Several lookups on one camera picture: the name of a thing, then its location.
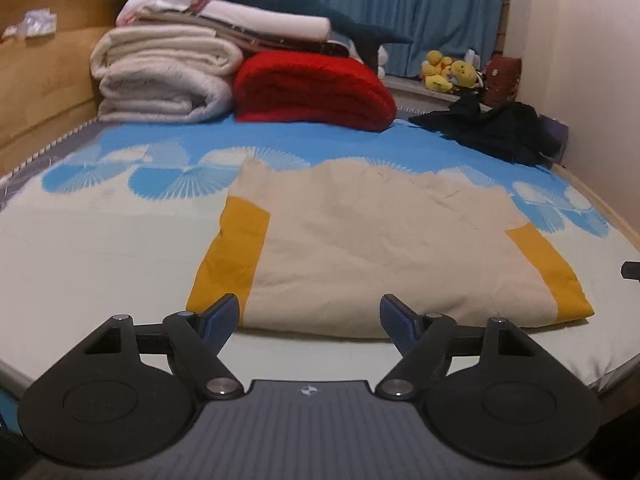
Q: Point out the blue curtain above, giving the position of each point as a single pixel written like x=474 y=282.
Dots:
x=410 y=5

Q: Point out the wooden headboard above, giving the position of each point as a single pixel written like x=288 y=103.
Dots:
x=45 y=75

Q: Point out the white windowsill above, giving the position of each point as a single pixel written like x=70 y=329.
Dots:
x=425 y=97

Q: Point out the wooden bed side rail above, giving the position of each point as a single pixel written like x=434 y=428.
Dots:
x=610 y=210

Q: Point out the white folded duvet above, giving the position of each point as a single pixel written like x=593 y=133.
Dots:
x=270 y=20

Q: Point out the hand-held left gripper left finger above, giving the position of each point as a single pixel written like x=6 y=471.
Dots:
x=220 y=322

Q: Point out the yellow round plush toy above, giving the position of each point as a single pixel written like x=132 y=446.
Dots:
x=464 y=74

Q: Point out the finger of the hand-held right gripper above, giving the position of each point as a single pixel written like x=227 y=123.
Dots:
x=631 y=270

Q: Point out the purple box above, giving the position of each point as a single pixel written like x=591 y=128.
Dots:
x=559 y=132

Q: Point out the maroon plush cushion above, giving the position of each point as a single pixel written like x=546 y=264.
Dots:
x=504 y=80

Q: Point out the clear plastic bag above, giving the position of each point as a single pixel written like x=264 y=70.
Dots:
x=32 y=22

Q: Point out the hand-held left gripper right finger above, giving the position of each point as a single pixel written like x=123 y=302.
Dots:
x=397 y=322

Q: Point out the yellow duck plush toy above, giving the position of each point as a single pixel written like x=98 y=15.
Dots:
x=435 y=72

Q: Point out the white plush toy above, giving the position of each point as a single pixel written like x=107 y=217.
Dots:
x=382 y=60

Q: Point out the red fleece blanket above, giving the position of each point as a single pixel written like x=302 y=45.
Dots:
x=310 y=90

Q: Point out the dark teal shark plush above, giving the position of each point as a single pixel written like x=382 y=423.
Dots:
x=300 y=5

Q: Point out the white folded blanket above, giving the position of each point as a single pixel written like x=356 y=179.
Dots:
x=160 y=75

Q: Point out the pile of black clothes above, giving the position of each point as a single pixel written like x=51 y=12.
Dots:
x=500 y=130

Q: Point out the small white container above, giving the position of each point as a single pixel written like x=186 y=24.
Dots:
x=472 y=57

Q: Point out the beige and mustard jacket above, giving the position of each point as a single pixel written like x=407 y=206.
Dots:
x=380 y=240

